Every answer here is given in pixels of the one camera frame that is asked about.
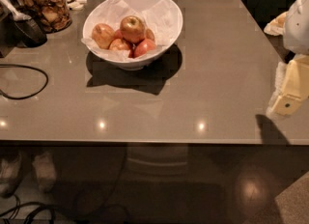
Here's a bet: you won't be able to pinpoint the left white shoe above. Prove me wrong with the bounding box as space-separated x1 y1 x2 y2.
0 152 21 198

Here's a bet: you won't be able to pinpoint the black round device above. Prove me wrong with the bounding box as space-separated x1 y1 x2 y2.
0 0 47 47

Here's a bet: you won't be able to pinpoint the front left red apple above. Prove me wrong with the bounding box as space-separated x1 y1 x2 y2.
109 39 132 50

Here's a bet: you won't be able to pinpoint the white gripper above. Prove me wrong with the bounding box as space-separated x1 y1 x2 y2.
267 0 309 119

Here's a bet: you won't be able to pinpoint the white shoe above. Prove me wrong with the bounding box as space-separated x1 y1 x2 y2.
0 152 21 198
32 152 57 192

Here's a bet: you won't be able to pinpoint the right rear small apple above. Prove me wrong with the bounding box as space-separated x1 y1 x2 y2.
145 28 155 41

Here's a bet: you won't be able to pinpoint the front right red apple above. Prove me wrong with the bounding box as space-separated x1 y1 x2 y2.
134 39 156 58

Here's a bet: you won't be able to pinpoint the white bowl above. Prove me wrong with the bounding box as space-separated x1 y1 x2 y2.
82 0 183 71

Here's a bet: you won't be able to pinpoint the right white shoe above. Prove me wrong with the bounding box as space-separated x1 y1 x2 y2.
32 152 57 192

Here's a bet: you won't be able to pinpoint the golden red apple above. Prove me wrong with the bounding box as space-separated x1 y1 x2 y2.
120 15 145 43

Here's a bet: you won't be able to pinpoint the left yellow red apple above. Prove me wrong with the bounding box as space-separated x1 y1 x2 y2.
92 23 115 49

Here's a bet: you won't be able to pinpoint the small white items on table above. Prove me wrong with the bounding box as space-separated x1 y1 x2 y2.
67 0 87 11

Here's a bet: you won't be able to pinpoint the black cable on table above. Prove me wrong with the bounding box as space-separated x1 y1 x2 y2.
0 63 49 100

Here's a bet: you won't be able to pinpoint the black floor cables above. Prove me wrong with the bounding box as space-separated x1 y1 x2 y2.
0 193 129 224

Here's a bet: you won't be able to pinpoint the glass jar of dried chips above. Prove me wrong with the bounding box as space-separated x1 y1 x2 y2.
17 0 71 33

